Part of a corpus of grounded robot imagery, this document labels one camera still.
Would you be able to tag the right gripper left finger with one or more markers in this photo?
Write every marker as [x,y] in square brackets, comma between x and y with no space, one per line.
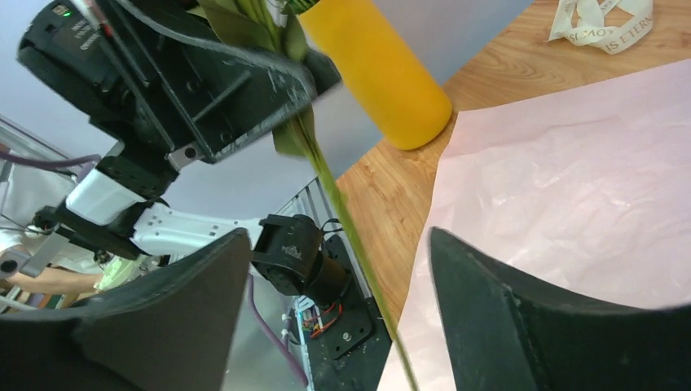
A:
[169,330]

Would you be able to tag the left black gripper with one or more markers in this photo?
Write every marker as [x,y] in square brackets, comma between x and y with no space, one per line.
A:
[188,89]

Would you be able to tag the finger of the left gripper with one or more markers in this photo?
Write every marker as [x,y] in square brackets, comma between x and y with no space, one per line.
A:
[319,74]

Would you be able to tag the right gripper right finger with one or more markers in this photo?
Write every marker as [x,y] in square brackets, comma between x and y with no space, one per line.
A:
[508,330]

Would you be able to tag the brown dried flower stem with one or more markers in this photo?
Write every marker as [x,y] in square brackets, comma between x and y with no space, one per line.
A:
[324,162]

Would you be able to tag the purple pink wrapping paper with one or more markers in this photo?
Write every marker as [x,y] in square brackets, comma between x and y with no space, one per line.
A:
[588,189]

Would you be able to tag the cream ribbon with gold text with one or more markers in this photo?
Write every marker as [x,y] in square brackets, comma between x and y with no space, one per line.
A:
[582,23]

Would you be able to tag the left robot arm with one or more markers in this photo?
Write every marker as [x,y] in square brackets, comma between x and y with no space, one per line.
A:
[118,206]

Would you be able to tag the person forearm in background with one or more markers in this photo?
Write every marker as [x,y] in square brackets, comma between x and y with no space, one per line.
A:
[56,282]

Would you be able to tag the yellow cylindrical vase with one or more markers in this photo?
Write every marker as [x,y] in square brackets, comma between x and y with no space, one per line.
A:
[380,70]

